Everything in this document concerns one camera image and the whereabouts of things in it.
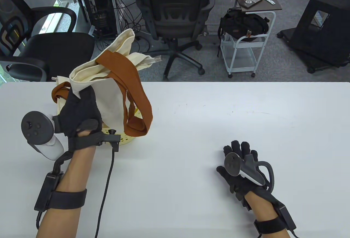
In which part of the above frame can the person's left hand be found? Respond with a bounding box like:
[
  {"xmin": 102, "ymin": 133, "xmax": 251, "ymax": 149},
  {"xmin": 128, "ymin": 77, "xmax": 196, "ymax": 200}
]
[{"xmin": 52, "ymin": 85, "xmax": 103, "ymax": 151}]

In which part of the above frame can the person's right hand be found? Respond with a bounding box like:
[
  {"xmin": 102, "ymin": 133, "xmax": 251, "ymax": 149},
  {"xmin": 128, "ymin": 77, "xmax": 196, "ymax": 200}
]
[{"xmin": 217, "ymin": 140, "xmax": 270, "ymax": 203}]

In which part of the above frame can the plain cream canvas bag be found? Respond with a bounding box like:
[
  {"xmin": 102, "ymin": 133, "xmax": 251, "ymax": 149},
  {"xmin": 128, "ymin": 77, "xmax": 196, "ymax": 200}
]
[{"xmin": 51, "ymin": 76, "xmax": 73, "ymax": 113}]

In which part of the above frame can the flower print cream canvas bag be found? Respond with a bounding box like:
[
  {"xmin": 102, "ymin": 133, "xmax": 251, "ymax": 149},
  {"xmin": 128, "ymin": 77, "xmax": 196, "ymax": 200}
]
[{"xmin": 69, "ymin": 28, "xmax": 162, "ymax": 138}]

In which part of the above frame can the person's left forearm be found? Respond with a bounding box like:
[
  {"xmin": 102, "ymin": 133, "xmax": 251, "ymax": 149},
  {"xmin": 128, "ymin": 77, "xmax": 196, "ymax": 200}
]
[{"xmin": 36, "ymin": 145, "xmax": 96, "ymax": 238}]

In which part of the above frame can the grey white right controller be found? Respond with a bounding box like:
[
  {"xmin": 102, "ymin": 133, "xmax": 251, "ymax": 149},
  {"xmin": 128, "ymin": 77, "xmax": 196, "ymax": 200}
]
[{"xmin": 224, "ymin": 152, "xmax": 275, "ymax": 192}]

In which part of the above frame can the grey white controller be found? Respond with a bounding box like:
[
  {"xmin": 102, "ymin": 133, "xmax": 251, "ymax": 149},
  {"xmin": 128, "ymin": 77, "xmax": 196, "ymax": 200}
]
[
  {"xmin": 224, "ymin": 152, "xmax": 275, "ymax": 192},
  {"xmin": 21, "ymin": 111, "xmax": 65, "ymax": 160}
]

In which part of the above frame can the grey white left controller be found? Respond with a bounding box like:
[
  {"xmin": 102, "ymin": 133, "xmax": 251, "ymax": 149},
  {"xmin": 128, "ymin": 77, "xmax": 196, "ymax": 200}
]
[{"xmin": 21, "ymin": 111, "xmax": 65, "ymax": 160}]

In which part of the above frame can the yellow perforated plastic basket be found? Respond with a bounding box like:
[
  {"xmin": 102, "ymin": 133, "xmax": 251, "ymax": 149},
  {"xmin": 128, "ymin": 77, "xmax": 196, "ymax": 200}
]
[{"xmin": 102, "ymin": 106, "xmax": 144, "ymax": 145}]

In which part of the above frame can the black armrest office chair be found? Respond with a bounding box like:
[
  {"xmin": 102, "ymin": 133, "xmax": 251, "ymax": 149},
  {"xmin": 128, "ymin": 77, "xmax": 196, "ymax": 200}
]
[{"xmin": 0, "ymin": 0, "xmax": 96, "ymax": 82}]

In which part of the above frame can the black computer tower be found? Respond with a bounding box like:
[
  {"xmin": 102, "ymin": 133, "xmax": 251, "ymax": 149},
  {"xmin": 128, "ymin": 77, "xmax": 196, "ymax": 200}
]
[{"xmin": 77, "ymin": 0, "xmax": 116, "ymax": 37}]

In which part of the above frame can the white rolling cart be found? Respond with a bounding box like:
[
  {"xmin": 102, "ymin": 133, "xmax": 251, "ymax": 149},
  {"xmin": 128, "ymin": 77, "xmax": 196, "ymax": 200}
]
[{"xmin": 220, "ymin": 0, "xmax": 282, "ymax": 78}]

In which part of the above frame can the black mesh office chair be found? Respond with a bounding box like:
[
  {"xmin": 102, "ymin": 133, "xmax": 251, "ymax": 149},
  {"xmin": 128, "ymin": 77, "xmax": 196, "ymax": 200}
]
[{"xmin": 136, "ymin": 0, "xmax": 215, "ymax": 81}]

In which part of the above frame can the black backpack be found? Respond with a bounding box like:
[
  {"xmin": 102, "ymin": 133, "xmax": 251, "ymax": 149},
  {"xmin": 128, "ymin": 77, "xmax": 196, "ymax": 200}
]
[{"xmin": 218, "ymin": 8, "xmax": 270, "ymax": 42}]

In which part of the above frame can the black wheeled cabinet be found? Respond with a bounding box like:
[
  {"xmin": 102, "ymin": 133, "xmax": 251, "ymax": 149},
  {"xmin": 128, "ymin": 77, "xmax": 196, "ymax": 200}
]
[{"xmin": 277, "ymin": 0, "xmax": 350, "ymax": 74}]

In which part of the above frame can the black square coaster pad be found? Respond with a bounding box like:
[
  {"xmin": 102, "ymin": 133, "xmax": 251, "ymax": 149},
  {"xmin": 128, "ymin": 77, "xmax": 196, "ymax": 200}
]
[{"xmin": 242, "ymin": 0, "xmax": 263, "ymax": 9}]

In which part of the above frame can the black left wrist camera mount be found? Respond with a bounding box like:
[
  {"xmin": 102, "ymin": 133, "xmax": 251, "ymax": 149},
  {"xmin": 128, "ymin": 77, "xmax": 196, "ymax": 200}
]
[{"xmin": 68, "ymin": 129, "xmax": 121, "ymax": 152}]

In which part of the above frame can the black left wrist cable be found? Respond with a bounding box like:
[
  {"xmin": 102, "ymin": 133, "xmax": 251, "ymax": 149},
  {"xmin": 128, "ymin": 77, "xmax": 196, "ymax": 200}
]
[{"xmin": 94, "ymin": 151, "xmax": 115, "ymax": 238}]

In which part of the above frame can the bundle of floor cables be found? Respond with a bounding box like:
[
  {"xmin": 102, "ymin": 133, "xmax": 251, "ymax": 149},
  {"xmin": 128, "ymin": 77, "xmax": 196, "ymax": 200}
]
[{"xmin": 94, "ymin": 0, "xmax": 151, "ymax": 58}]

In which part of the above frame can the silver metal frame post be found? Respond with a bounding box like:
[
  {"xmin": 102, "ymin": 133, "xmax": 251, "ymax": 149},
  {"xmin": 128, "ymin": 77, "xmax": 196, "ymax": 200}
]
[{"xmin": 105, "ymin": 0, "xmax": 122, "ymax": 46}]

